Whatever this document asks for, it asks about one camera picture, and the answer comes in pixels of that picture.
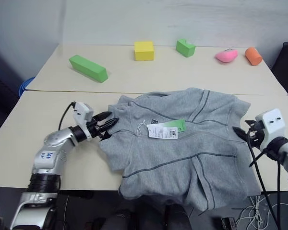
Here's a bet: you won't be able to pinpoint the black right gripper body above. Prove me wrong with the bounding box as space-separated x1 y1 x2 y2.
246 121 265 148

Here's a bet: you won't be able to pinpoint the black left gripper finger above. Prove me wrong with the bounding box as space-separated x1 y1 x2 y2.
99 117 120 132
96 110 113 122

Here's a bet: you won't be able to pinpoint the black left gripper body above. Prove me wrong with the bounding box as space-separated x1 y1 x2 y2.
86 115 111 140

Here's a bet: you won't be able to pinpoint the gray zip jacket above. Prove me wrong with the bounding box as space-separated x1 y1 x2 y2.
98 87 262 212

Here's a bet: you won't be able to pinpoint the long green foam block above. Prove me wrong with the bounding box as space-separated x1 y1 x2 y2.
68 54 109 84

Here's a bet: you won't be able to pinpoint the white and green hang tag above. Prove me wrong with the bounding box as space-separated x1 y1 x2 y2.
146 118 187 140

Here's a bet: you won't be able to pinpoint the black chair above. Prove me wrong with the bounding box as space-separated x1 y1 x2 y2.
270 41 288 99

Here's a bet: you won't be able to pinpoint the orange foam cylinder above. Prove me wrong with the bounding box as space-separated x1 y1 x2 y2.
244 46 263 66

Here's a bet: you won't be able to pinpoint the pink foam piece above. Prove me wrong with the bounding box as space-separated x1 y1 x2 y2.
214 48 239 64

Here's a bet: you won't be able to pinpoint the yellow foam cube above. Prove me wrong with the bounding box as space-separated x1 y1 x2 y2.
133 41 155 62

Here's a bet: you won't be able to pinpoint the blue bucket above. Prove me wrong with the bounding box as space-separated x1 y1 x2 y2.
19 76 36 97

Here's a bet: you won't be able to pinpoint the black power strip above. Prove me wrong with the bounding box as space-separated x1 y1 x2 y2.
220 216 239 230

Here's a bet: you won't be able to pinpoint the notched green foam block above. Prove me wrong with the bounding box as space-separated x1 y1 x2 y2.
175 38 196 58

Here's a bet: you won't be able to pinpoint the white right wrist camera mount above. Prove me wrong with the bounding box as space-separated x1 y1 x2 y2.
255 108 287 151

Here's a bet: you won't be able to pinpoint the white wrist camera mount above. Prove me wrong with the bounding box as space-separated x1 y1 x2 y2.
255 108 287 151
73 102 95 140

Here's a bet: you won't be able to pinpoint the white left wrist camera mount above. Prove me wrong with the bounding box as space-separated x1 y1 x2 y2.
73 102 95 140

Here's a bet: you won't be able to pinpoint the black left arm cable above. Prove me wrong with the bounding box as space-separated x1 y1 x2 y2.
58 102 77 131

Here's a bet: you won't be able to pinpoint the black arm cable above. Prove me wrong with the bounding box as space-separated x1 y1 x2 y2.
246 131 279 230
58 102 77 131

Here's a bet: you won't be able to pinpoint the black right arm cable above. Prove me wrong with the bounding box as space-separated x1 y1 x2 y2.
246 131 279 230

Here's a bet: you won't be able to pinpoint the thin black hanging cable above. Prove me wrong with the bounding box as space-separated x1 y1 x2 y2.
276 160 282 230

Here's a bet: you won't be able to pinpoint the white tangled cables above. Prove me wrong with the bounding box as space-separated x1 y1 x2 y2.
232 194 265 226

